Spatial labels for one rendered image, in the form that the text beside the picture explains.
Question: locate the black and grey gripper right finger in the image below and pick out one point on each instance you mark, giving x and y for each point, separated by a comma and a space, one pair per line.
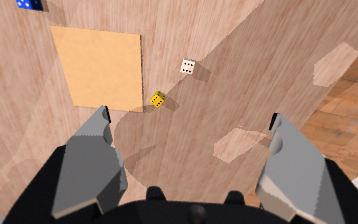
299, 184

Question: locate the white die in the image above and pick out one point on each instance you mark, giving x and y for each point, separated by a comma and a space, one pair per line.
187, 66

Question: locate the blue die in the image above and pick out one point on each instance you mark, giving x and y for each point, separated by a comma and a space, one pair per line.
30, 4

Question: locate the yellow die with black pips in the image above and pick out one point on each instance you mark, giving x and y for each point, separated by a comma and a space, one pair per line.
157, 99

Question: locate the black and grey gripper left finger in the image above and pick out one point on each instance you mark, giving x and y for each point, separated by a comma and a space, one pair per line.
80, 181

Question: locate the tan mat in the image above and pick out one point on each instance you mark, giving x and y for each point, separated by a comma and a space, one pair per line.
101, 67

